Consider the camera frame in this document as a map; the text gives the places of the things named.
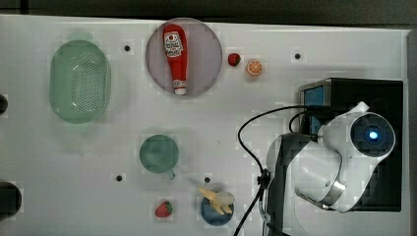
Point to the black cylinder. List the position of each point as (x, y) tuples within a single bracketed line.
[(10, 200), (3, 104)]

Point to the red ketchup bottle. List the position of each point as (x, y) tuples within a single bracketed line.
[(175, 46)]

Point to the peeled toy banana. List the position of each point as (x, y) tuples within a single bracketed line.
[(221, 201)]

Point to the grey round plate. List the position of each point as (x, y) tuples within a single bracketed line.
[(204, 57)]

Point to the red toy strawberry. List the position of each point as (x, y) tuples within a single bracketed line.
[(234, 59), (163, 210)]

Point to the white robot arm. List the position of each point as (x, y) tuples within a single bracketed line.
[(330, 170)]

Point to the blue small bowl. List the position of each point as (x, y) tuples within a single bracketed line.
[(211, 216)]

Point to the green cup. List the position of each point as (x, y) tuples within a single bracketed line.
[(159, 154)]

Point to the green plastic colander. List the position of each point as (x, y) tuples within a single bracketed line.
[(80, 80)]

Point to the black cylinder lower left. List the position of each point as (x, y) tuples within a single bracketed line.
[(10, 200)]

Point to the black cylinder upper left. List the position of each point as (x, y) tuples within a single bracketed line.
[(3, 104)]

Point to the silver black toaster oven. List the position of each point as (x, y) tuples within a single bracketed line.
[(367, 95)]

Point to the orange slice toy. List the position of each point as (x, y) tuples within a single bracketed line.
[(254, 67)]

